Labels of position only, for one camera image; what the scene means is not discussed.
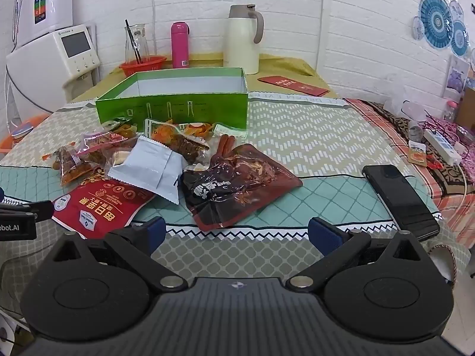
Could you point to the jar with pink lid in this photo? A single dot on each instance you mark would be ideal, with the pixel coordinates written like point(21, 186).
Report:
point(451, 113)

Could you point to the white power strip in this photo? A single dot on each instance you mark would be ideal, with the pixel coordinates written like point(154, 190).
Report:
point(441, 144)

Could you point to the clear plastic bag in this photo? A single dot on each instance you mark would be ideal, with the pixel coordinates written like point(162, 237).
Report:
point(406, 102)

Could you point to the clear packet with beige snack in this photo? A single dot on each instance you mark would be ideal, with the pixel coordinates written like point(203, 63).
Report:
point(118, 155)

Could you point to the white wall pipe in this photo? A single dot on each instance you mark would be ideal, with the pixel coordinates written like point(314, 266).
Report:
point(321, 22)

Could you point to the red sausage packet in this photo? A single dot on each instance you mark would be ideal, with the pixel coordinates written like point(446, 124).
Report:
point(226, 142)

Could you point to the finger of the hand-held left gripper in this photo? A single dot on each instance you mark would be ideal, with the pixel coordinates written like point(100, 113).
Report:
point(33, 209)

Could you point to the medium blue round paper fan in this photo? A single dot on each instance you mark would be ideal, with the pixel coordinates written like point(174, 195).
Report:
point(459, 39)

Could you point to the black smartphone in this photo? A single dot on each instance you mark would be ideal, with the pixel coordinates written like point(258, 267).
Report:
point(400, 202)

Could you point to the yellow tablecloth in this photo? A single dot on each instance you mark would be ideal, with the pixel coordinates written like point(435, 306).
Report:
point(282, 70)

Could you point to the teal grey patterned blanket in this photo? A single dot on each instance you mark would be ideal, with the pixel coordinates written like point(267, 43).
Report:
point(334, 144)

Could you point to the white thermos jug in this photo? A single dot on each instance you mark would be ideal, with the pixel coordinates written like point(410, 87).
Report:
point(241, 40)

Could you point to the wall picture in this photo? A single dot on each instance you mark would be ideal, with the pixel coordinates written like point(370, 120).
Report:
point(456, 76)

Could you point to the white water dispenser with screen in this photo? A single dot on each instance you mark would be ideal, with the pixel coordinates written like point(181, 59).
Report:
point(48, 70)

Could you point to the orange plastic stool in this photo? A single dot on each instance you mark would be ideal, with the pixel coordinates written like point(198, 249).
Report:
point(33, 122)

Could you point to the dark red black snack packet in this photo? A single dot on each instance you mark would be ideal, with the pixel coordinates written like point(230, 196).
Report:
point(241, 185)

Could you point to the red snack bag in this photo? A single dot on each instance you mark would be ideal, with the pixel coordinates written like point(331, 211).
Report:
point(104, 202)

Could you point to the dark floral cloth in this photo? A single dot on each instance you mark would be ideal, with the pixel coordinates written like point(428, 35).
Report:
point(445, 172)

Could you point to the woven slipper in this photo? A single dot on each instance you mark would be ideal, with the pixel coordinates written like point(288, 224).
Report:
point(443, 257)

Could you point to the yellow-green snack packet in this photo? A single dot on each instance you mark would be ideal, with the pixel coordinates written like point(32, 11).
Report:
point(120, 126)

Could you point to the pink-edged clear snack packet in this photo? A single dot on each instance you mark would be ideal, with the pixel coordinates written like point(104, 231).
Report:
point(104, 142)

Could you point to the green cardboard box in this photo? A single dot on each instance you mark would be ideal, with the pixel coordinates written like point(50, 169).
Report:
point(178, 109)

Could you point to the pink bottle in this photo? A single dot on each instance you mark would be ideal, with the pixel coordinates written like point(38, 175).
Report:
point(180, 46)

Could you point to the red plastic basket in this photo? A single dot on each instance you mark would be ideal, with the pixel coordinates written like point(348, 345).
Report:
point(143, 66)

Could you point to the small pale round paper fan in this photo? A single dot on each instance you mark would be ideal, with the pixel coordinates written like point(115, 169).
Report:
point(418, 28)

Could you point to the clear packet of brown snacks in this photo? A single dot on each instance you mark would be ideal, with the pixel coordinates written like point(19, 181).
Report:
point(182, 144)

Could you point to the orange plaid blanket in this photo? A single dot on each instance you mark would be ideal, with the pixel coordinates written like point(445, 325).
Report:
point(456, 207)

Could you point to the grey-white foil snack packet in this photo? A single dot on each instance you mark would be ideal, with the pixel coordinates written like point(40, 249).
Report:
point(148, 167)

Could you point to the large blue round paper fan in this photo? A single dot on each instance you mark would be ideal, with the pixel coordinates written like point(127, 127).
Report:
point(436, 20)

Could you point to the small orange card packet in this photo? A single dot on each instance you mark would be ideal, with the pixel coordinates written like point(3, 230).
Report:
point(417, 152)

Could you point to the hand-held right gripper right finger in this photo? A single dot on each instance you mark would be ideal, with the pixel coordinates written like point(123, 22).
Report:
point(322, 234)

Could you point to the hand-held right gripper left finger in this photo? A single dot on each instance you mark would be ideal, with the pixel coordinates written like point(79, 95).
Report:
point(157, 228)

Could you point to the red envelope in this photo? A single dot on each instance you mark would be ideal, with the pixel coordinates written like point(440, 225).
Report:
point(297, 84)

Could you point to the clear packet of red-brown snacks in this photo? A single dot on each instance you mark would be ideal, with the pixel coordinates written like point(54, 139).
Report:
point(72, 165)

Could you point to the white wall water purifier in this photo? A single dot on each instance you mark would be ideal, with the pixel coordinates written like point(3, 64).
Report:
point(44, 3)

